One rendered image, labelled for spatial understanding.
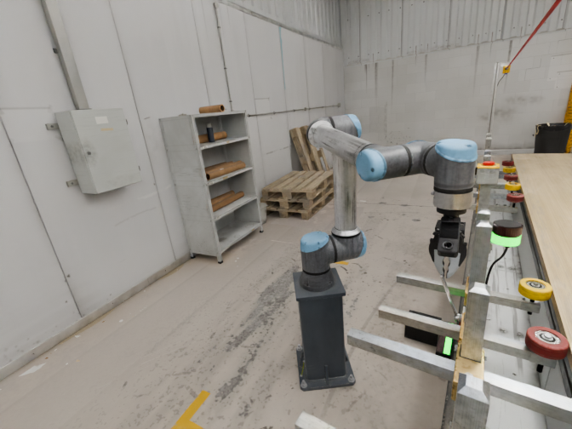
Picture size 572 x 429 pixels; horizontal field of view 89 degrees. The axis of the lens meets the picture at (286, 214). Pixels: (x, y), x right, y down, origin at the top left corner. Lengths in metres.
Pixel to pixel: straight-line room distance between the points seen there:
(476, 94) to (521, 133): 1.33
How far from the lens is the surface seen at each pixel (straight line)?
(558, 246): 1.54
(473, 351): 0.77
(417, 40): 8.61
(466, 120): 8.53
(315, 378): 1.94
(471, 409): 0.50
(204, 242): 3.34
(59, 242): 2.80
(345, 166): 1.41
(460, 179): 0.83
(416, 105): 8.52
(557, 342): 1.01
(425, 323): 1.02
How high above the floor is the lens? 1.50
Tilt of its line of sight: 19 degrees down
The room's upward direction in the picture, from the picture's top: 6 degrees counter-clockwise
